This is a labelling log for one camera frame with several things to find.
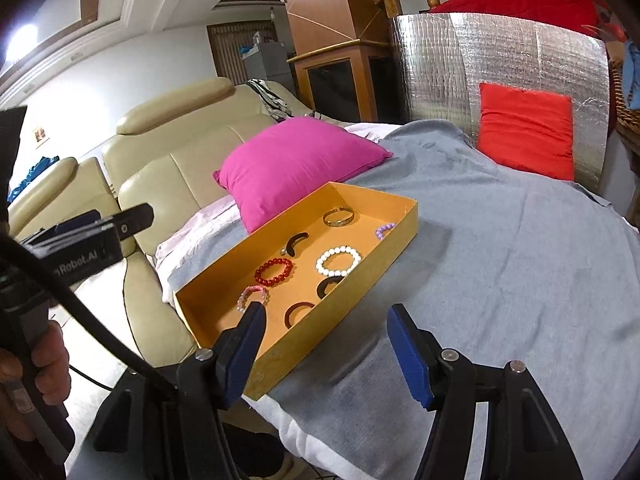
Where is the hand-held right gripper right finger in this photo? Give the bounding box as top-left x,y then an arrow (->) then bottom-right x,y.
386,303 -> 583,480

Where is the orange cardboard box tray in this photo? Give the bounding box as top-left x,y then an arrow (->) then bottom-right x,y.
172,181 -> 419,402

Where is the striped cloth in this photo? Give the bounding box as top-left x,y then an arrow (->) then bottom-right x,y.
247,78 -> 293,122

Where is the gold metal bangle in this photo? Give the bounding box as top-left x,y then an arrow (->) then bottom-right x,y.
322,206 -> 357,227

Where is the small red square pillow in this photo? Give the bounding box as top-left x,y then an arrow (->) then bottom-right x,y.
476,82 -> 575,182

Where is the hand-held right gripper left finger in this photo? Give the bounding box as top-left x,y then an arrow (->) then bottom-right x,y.
92,301 -> 267,480

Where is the pink bead bracelet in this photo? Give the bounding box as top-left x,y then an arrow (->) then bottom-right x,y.
236,284 -> 271,313

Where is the red bead bracelet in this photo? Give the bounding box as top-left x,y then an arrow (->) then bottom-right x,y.
254,257 -> 294,287

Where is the thick black cable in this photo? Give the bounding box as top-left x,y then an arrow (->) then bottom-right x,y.
0,235 -> 181,401

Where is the dark red bangle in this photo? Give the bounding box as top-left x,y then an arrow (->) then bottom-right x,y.
284,301 -> 316,331

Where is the grey refrigerator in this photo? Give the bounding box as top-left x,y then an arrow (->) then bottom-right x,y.
242,31 -> 296,86

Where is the wooden cabinet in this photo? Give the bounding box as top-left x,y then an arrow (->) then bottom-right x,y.
272,0 -> 401,123

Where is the beige leather sofa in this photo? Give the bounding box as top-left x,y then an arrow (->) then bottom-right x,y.
7,77 -> 321,368

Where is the wicker basket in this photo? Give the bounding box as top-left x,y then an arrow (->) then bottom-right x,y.
607,57 -> 640,133

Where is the silver foil insulation board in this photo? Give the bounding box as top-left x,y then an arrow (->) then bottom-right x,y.
389,10 -> 612,196

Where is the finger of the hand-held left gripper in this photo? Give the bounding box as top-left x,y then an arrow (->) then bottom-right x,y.
112,203 -> 155,241

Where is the brown wooden door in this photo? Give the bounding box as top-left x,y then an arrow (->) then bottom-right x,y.
206,19 -> 279,86

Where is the black bangle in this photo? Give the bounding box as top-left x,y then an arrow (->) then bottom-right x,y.
280,231 -> 311,257
316,275 -> 347,300

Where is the blue cloth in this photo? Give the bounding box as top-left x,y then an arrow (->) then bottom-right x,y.
620,40 -> 640,111

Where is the blue garment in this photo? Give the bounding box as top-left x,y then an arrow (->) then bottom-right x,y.
7,156 -> 61,201

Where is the person's left hand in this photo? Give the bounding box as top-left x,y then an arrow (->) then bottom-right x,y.
0,321 -> 71,438

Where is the ceiling light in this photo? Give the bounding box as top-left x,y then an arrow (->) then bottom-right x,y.
7,25 -> 41,61

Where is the pink pillow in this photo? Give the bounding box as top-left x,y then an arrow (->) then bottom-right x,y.
212,116 -> 394,235

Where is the white bead bracelet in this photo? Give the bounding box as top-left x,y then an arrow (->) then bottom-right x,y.
315,245 -> 362,278

